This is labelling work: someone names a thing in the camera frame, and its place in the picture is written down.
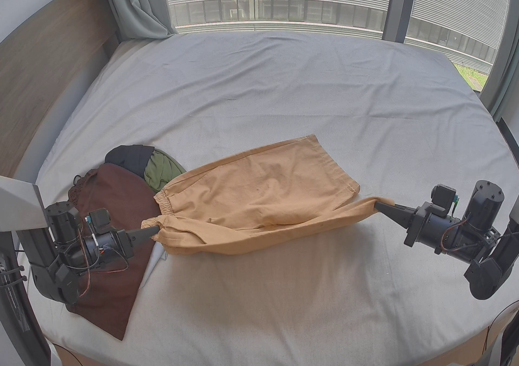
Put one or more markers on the black garment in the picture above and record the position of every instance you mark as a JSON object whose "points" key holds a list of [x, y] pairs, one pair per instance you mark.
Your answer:
{"points": [[125, 157]]}

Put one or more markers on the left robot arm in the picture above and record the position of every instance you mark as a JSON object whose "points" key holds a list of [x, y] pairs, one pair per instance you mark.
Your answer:
{"points": [[20, 206]]}

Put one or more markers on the tan shorts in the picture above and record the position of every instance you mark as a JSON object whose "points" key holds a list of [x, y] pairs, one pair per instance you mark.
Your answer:
{"points": [[251, 194]]}

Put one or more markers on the bed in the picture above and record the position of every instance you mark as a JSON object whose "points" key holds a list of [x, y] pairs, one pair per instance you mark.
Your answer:
{"points": [[284, 92]]}

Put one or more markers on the pale grey garment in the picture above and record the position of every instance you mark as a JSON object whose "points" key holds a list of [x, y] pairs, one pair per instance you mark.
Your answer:
{"points": [[156, 261]]}

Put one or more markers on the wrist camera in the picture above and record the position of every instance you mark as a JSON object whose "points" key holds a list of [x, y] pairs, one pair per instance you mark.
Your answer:
{"points": [[99, 219], [442, 196]]}

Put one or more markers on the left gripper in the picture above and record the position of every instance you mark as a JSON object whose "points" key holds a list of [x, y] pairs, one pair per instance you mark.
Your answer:
{"points": [[107, 248]]}

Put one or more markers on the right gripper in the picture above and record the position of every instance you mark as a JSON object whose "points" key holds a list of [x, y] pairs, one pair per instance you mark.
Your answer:
{"points": [[438, 230]]}

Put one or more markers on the green garment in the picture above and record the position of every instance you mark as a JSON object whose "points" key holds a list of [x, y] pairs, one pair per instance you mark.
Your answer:
{"points": [[162, 171]]}

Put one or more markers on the brown garment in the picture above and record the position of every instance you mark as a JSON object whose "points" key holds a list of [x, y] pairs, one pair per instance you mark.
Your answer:
{"points": [[117, 194]]}

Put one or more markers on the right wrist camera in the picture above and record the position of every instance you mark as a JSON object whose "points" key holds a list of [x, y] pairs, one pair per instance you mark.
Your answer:
{"points": [[442, 196]]}

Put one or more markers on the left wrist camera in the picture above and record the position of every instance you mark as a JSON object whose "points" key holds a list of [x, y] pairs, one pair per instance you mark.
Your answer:
{"points": [[99, 219]]}

